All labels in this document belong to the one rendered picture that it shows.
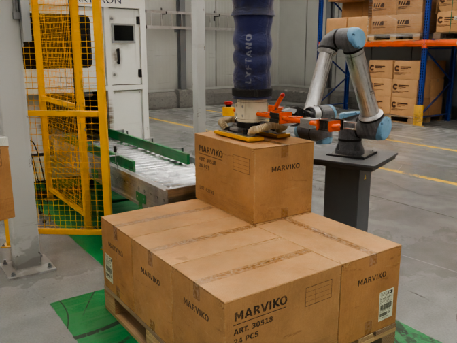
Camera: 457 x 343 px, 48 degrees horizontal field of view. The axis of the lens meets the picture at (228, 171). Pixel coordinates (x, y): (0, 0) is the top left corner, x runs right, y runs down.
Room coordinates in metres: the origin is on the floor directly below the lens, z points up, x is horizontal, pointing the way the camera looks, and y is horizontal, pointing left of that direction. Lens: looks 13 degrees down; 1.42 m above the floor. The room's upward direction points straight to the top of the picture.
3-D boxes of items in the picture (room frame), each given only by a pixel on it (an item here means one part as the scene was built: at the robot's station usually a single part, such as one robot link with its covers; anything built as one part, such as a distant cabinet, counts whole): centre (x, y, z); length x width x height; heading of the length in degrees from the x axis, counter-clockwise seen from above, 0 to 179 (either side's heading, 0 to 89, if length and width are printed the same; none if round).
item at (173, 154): (4.60, 0.73, 0.60); 1.60 x 0.10 x 0.09; 35
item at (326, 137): (2.88, -0.53, 0.97); 0.12 x 0.09 x 0.12; 43
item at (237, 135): (2.84, -0.05, 0.98); 0.34 x 0.10 x 0.05; 35
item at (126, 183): (3.97, 1.02, 0.50); 2.31 x 0.05 x 0.19; 35
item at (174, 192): (3.19, 0.09, 0.58); 0.70 x 0.03 x 0.06; 125
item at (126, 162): (4.29, 1.17, 0.60); 1.60 x 0.10 x 0.09; 35
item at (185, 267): (2.46, -0.05, 0.34); 1.20 x 1.00 x 0.40; 35
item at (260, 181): (2.89, -0.13, 0.74); 0.60 x 0.40 x 0.40; 34
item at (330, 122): (2.40, -0.47, 1.08); 0.08 x 0.07 x 0.05; 35
